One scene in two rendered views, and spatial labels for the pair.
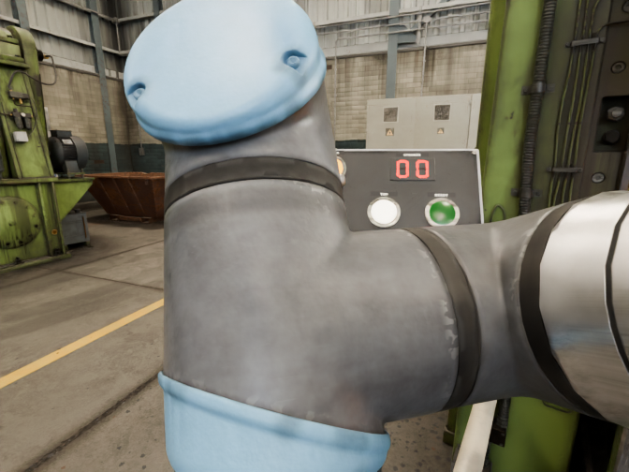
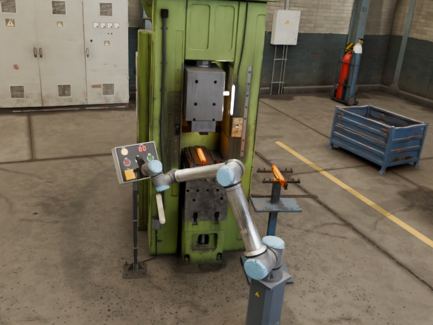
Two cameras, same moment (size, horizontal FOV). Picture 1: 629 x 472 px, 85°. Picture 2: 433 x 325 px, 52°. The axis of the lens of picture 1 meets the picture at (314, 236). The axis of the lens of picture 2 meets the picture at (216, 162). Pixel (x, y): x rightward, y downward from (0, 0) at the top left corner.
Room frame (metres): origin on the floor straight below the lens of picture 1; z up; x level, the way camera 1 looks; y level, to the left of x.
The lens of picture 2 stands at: (-2.05, 1.74, 2.41)
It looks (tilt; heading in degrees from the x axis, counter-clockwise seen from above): 22 degrees down; 314
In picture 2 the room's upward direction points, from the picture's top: 4 degrees clockwise
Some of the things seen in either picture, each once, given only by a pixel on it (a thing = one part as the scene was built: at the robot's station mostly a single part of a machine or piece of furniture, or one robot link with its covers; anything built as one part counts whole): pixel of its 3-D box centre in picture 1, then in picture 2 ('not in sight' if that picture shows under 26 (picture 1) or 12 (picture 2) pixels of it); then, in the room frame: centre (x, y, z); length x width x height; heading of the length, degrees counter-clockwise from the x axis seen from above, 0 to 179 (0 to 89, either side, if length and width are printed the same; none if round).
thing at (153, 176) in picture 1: (141, 197); not in sight; (6.58, 3.32, 0.43); 1.89 x 1.20 x 0.85; 68
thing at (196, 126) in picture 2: not in sight; (199, 118); (0.62, -0.77, 1.32); 0.42 x 0.20 x 0.10; 146
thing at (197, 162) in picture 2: not in sight; (197, 157); (0.62, -0.77, 0.96); 0.42 x 0.20 x 0.09; 146
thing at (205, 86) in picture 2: not in sight; (206, 90); (0.60, -0.80, 1.56); 0.42 x 0.39 x 0.40; 146
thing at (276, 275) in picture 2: not in sight; (269, 267); (-0.59, -0.35, 0.65); 0.19 x 0.19 x 0.10
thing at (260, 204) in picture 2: not in sight; (274, 202); (-0.05, -1.06, 0.69); 0.40 x 0.30 x 0.02; 53
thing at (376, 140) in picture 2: not in sight; (375, 135); (0.82, -4.72, 0.36); 1.20 x 0.80 x 0.72; 164
